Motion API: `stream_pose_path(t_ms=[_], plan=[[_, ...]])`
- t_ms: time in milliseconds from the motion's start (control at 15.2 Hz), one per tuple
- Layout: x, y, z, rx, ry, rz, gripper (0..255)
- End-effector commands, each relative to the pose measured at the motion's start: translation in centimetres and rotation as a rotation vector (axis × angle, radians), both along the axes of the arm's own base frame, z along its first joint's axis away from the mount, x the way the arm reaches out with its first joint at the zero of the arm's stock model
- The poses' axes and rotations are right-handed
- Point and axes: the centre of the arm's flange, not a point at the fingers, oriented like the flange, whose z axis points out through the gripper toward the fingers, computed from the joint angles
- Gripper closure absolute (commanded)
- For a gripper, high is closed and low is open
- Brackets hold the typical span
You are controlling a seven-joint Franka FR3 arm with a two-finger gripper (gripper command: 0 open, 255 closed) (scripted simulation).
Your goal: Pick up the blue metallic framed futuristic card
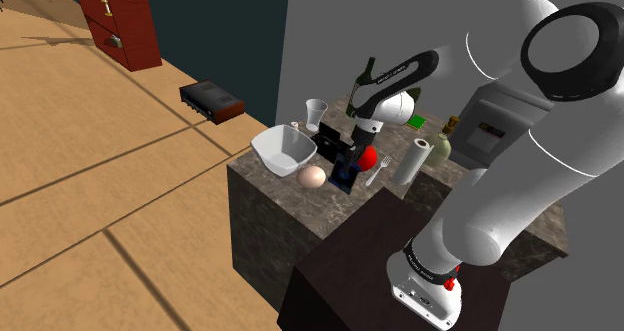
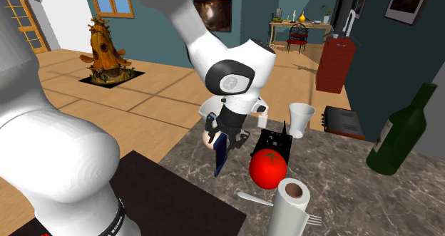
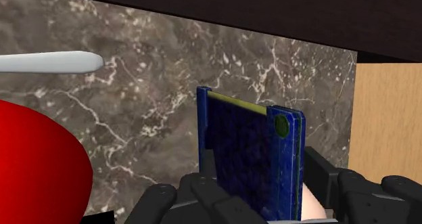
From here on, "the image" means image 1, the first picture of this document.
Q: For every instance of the red apple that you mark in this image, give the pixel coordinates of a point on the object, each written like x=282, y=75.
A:
x=368, y=158

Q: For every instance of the white square bowl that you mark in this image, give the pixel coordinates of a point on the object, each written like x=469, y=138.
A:
x=282, y=149

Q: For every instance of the dark robot stand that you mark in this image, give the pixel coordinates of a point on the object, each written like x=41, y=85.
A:
x=356, y=266

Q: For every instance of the white plastic fork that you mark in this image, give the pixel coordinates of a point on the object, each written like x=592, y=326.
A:
x=378, y=171

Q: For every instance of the green sponge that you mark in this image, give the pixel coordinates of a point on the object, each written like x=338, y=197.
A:
x=417, y=122

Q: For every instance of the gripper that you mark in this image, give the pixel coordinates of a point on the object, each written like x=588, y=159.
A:
x=357, y=140

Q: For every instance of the white paper towel roll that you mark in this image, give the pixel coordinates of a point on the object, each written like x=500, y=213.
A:
x=412, y=162

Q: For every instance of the pale green round bottle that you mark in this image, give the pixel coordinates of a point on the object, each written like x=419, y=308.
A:
x=438, y=147

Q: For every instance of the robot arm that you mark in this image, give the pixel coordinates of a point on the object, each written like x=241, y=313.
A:
x=507, y=193

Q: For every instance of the black box appliance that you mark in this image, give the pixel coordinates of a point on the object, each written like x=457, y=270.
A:
x=327, y=142

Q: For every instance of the beige egg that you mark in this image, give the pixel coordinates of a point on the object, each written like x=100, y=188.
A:
x=311, y=177

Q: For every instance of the dark green wine bottle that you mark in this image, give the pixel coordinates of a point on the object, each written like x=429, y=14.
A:
x=362, y=84

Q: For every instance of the red wooden cabinet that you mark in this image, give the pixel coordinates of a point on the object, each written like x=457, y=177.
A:
x=119, y=23

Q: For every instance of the black stereo receiver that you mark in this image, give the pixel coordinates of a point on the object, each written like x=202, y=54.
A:
x=212, y=101

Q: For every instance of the clear plastic cup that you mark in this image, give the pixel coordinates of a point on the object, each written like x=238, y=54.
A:
x=315, y=113

